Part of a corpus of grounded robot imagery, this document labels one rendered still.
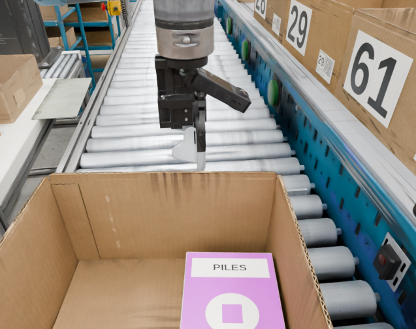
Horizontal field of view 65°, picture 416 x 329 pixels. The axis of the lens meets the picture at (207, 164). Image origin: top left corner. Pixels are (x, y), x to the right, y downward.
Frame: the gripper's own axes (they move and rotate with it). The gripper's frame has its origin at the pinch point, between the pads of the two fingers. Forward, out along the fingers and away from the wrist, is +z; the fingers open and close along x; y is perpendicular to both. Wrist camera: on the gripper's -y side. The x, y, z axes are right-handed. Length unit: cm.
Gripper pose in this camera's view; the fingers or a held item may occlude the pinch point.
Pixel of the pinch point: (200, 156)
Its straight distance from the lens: 63.9
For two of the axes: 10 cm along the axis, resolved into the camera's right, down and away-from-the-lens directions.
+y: -10.0, 0.6, -0.8
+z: 0.0, 8.2, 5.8
